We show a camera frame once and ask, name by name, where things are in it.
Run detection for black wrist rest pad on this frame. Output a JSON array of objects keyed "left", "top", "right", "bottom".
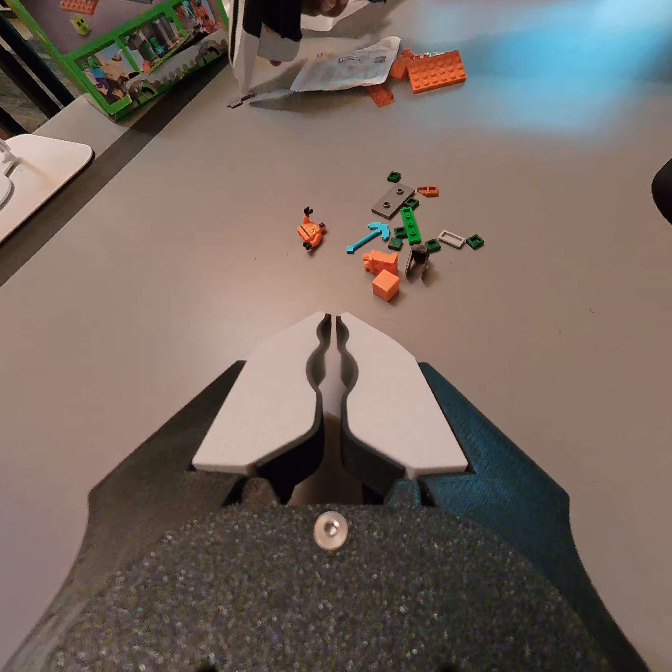
[{"left": 650, "top": 156, "right": 672, "bottom": 228}]

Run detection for dark grey lego armour piece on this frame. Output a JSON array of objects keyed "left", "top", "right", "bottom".
[{"left": 404, "top": 243, "right": 435, "bottom": 280}]

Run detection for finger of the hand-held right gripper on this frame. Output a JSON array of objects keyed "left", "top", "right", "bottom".
[
  {"left": 235, "top": 0, "right": 263, "bottom": 99},
  {"left": 228, "top": 0, "right": 246, "bottom": 58}
]

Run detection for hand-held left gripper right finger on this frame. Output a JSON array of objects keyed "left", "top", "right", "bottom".
[{"left": 336, "top": 312, "right": 469, "bottom": 480}]

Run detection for flat white paper bag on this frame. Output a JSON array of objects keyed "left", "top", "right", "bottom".
[{"left": 290, "top": 36, "right": 403, "bottom": 93}]

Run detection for teal lego pickaxe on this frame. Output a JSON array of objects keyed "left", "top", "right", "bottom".
[{"left": 345, "top": 222, "right": 392, "bottom": 255}]

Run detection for orange teal lego figure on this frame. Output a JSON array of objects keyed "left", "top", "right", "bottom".
[{"left": 295, "top": 206, "right": 330, "bottom": 252}]

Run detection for orange lego brick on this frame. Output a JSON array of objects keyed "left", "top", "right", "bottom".
[{"left": 388, "top": 48, "right": 429, "bottom": 81}]

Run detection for large orange lego plate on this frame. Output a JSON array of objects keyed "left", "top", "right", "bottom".
[{"left": 406, "top": 49, "right": 468, "bottom": 95}]

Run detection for lego set box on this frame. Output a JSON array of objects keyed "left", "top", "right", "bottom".
[{"left": 16, "top": 0, "right": 230, "bottom": 123}]

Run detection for grey two-hole lego plate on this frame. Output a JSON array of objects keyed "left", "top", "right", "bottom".
[{"left": 371, "top": 183, "right": 416, "bottom": 221}]

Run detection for white stand base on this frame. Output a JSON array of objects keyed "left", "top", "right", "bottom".
[{"left": 0, "top": 133, "right": 95, "bottom": 244}]

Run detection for orange lego head cube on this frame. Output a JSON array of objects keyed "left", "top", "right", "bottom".
[{"left": 371, "top": 270, "right": 401, "bottom": 303}]

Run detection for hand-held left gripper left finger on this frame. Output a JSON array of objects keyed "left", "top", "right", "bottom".
[{"left": 191, "top": 311, "right": 332, "bottom": 476}]

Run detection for bright green lego plate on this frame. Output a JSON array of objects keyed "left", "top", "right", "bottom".
[{"left": 399, "top": 206, "right": 424, "bottom": 245}]

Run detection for orange lego legs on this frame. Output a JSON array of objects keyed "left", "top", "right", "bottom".
[{"left": 362, "top": 249, "right": 400, "bottom": 275}]

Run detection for wooden desk black legs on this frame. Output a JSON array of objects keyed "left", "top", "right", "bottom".
[{"left": 0, "top": 13, "right": 77, "bottom": 137}]

